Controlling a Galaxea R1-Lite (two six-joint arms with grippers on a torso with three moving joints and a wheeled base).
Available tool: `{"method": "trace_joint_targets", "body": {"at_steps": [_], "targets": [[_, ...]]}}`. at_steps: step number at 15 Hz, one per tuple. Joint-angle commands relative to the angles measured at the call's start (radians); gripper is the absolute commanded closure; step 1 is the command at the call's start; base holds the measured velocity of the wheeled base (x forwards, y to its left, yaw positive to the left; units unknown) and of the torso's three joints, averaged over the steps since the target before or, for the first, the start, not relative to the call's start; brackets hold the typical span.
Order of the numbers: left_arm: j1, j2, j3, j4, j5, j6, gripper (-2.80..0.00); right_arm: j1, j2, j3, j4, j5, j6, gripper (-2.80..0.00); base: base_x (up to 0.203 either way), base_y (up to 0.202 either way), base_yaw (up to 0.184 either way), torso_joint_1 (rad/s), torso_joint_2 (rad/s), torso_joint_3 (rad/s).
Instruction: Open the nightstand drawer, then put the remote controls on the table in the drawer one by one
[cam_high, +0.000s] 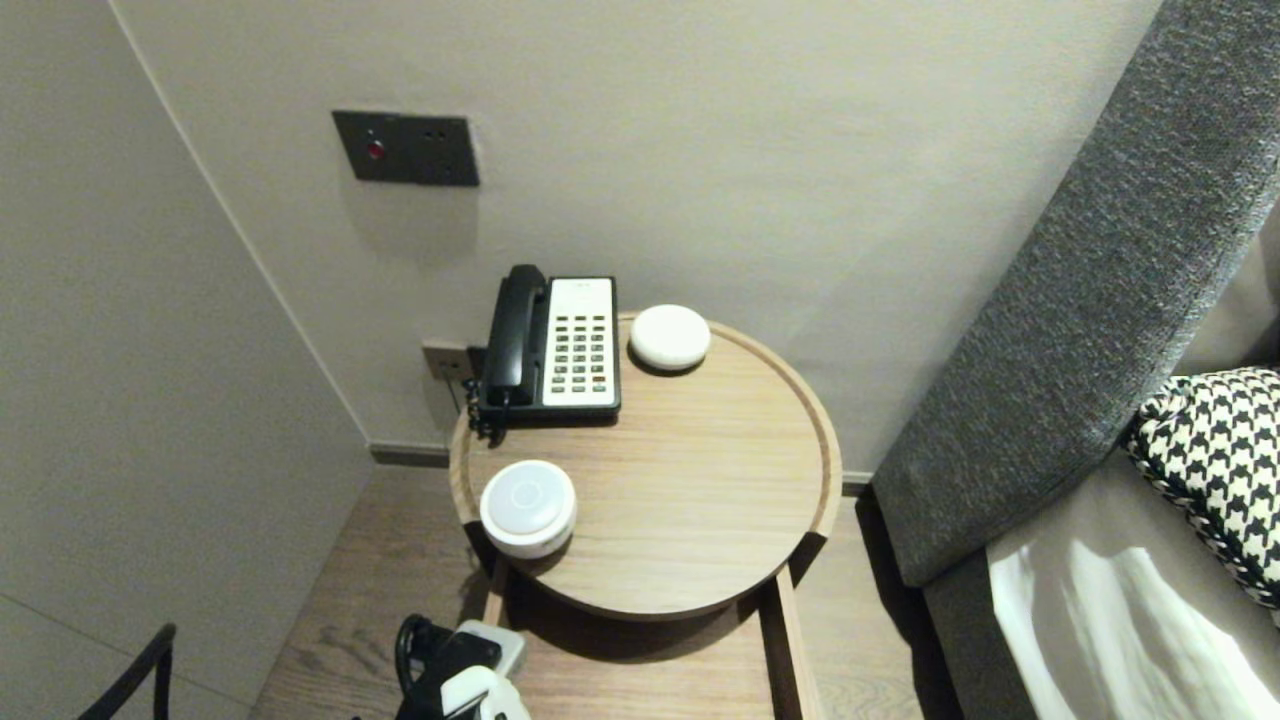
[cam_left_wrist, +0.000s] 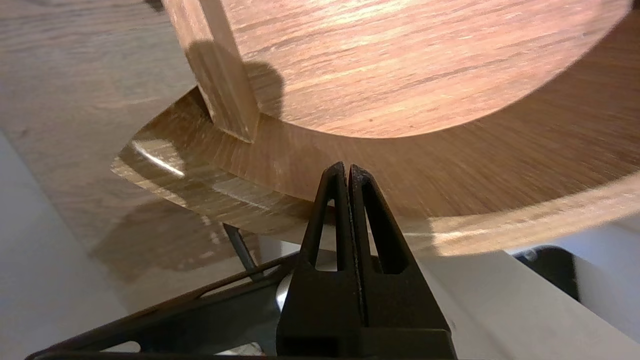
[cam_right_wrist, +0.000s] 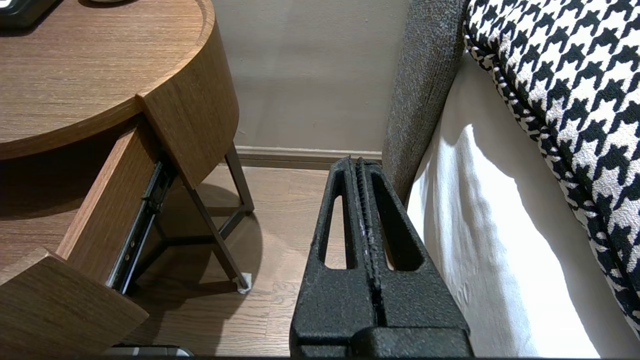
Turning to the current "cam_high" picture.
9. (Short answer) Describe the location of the white round jar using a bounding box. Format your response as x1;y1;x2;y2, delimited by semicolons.
479;460;578;560

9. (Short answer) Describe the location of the round wooden side table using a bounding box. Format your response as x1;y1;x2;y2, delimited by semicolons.
447;312;843;623

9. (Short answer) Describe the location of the black telephone handset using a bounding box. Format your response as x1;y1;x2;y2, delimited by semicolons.
483;264;549;406

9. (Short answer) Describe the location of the black and white desk telephone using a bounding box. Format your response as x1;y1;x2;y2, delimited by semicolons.
478;276;622;426

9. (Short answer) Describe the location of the flat white round puck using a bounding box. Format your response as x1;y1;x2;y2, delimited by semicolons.
628;304;712;373

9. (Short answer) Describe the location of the white bed sheet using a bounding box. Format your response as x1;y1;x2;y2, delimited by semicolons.
985;440;1280;720

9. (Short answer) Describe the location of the grey fabric headboard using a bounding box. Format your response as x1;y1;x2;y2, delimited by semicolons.
872;0;1280;588

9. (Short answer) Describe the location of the black white houndstooth pillow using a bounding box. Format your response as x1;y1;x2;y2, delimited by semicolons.
1125;367;1280;611

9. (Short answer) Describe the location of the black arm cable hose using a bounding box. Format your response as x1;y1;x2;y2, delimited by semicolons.
80;623;178;720

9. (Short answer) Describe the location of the beige wall data socket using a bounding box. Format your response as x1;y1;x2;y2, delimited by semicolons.
421;342;473;385

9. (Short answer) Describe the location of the dark wall switch panel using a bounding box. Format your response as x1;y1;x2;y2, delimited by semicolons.
332;109;480;188

